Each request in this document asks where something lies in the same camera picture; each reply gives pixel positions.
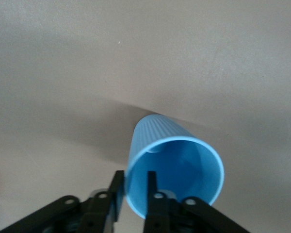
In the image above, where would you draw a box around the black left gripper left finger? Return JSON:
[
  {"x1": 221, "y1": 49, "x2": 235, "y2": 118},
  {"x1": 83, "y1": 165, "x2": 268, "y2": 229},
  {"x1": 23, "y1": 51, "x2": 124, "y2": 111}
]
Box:
[{"x1": 0, "y1": 170, "x2": 125, "y2": 233}]

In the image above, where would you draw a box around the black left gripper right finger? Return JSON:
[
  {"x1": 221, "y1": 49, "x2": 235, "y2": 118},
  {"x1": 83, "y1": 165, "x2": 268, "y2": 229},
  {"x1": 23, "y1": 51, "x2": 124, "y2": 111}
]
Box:
[{"x1": 143, "y1": 170, "x2": 251, "y2": 233}]

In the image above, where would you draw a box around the blue ribbed plastic cup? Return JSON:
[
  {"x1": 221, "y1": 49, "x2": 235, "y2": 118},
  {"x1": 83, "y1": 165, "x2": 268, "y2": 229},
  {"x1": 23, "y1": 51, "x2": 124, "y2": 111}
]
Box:
[{"x1": 125, "y1": 114, "x2": 225, "y2": 219}]

